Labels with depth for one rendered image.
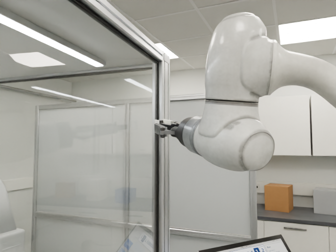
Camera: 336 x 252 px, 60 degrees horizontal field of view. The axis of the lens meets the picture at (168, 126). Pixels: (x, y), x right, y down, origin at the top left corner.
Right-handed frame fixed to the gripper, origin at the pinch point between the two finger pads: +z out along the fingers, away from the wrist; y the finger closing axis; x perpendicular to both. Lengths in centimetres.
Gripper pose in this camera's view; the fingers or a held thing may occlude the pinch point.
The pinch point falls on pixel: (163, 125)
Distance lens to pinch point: 86.5
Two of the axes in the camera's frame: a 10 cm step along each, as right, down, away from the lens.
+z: -4.1, -1.0, 9.1
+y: 9.1, -0.8, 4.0
